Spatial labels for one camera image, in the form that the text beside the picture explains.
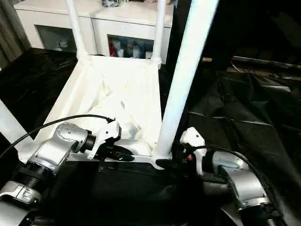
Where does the white plastic table top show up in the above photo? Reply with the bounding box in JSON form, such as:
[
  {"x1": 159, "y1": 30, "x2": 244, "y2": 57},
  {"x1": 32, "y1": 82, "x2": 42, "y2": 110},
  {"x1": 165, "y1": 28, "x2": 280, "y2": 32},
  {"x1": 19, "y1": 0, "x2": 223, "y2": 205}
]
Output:
[{"x1": 17, "y1": 55, "x2": 175, "y2": 171}]

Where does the black work mat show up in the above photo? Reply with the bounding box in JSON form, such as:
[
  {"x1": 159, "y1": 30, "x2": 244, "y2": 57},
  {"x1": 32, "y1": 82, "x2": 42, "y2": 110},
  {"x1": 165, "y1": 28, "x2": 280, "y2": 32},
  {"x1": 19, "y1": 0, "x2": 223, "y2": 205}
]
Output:
[{"x1": 0, "y1": 46, "x2": 301, "y2": 226}]

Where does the white glass-door cabinet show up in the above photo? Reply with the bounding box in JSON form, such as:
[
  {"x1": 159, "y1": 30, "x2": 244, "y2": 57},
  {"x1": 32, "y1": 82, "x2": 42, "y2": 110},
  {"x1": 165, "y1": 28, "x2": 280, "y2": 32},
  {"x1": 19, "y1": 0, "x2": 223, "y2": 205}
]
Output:
[{"x1": 13, "y1": 0, "x2": 176, "y2": 65}]

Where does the grey patterned ornament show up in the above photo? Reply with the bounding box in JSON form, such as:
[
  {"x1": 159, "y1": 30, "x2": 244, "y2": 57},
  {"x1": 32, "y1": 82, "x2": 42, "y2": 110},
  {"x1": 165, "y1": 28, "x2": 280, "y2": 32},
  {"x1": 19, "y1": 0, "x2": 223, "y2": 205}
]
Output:
[{"x1": 101, "y1": 0, "x2": 121, "y2": 7}]

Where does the black backdrop cloth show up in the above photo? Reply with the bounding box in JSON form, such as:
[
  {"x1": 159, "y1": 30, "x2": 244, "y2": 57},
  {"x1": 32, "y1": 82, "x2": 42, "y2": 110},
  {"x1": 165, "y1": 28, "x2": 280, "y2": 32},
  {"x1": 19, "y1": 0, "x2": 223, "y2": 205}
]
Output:
[{"x1": 167, "y1": 0, "x2": 301, "y2": 69}]

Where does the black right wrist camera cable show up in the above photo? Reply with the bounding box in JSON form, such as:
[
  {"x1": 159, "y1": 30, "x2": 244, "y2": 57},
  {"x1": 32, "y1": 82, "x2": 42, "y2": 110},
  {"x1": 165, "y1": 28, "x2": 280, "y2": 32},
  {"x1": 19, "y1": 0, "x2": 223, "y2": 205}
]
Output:
[{"x1": 188, "y1": 145, "x2": 283, "y2": 213}]

